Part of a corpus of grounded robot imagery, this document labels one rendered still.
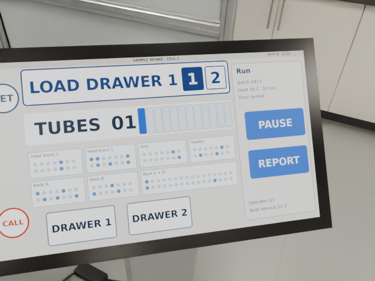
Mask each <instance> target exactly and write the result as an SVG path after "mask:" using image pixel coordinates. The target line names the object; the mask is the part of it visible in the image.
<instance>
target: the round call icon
mask: <svg viewBox="0 0 375 281"><path fill-rule="evenodd" d="M29 237H32V235H31V221H30V208H29V205H23V206H13V207H4V208H0V241H3V240H12V239H20V238H29Z"/></svg>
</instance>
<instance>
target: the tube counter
mask: <svg viewBox="0 0 375 281"><path fill-rule="evenodd" d="M109 121H110V133H111V139H112V138H125V137H139V136H146V135H159V134H172V133H186V132H199V131H206V130H220V129H233V128H234V121H233V109H232V100H221V101H205V102H196V103H180V104H163V105H147V106H131V107H121V108H109Z"/></svg>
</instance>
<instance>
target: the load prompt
mask: <svg viewBox="0 0 375 281"><path fill-rule="evenodd" d="M20 79H21V93H22V106H40V105H58V104H75V103H92V102H101V101H119V100H136V99H153V98H171V97H180V96H198V95H215V94H231V91H230V79H229V68H228V60H217V61H193V62H168V63H155V64H130V65H105V66H81V67H56V68H43V69H20Z"/></svg>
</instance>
